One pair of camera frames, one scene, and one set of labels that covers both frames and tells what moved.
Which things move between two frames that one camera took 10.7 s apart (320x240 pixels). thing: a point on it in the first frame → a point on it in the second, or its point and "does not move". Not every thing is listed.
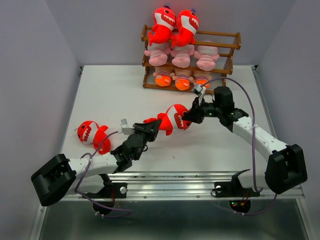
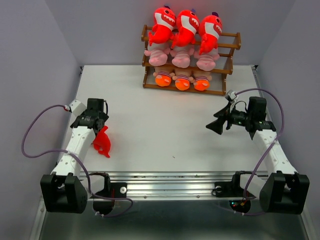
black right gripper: x=194 y=115 → x=217 y=125
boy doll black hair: x=163 y=74 does not move
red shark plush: x=171 y=120 → x=210 y=29
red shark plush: x=187 y=23 does not move
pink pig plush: x=158 y=52 does not move
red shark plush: x=164 y=22 does not move
